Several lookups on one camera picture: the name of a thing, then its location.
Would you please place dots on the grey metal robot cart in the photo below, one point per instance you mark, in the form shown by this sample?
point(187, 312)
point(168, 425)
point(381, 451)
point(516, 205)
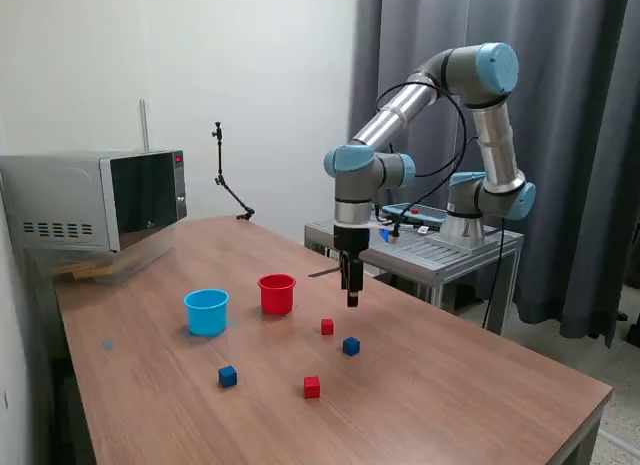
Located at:
point(435, 255)

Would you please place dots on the blue teach pendant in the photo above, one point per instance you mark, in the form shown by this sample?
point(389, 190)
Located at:
point(425, 215)

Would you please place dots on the red cube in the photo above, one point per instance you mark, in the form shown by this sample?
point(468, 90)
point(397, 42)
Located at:
point(327, 327)
point(311, 388)

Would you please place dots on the red plastic cup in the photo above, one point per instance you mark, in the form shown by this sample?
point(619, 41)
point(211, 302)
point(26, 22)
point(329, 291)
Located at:
point(276, 300)

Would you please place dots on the wooden boards stack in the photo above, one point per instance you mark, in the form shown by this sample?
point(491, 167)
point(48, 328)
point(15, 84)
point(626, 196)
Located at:
point(80, 271)

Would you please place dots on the blue plastic bin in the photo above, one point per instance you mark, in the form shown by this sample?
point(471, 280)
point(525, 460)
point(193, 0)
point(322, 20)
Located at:
point(205, 317)

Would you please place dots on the grey curtain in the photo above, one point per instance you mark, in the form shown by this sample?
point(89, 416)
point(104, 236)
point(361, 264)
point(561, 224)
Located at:
point(575, 135)

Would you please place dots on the black chair base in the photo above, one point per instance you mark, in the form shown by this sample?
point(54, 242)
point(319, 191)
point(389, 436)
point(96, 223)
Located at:
point(631, 332)

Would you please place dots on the white wall pipe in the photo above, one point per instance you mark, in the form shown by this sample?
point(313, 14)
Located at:
point(144, 125)

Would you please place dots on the blue cube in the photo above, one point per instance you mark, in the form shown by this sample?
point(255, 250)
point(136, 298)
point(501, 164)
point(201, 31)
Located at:
point(351, 347)
point(227, 377)

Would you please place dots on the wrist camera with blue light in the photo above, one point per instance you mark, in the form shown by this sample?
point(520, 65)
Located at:
point(386, 233)

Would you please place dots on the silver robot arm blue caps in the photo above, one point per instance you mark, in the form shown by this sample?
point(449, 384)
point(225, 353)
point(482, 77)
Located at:
point(400, 112)

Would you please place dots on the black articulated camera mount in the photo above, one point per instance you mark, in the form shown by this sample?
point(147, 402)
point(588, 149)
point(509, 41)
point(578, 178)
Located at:
point(219, 180)

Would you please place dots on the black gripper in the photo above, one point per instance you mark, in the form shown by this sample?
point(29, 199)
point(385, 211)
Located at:
point(351, 240)

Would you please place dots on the silver microwave oven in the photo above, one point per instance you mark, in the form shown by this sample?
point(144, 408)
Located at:
point(60, 195)

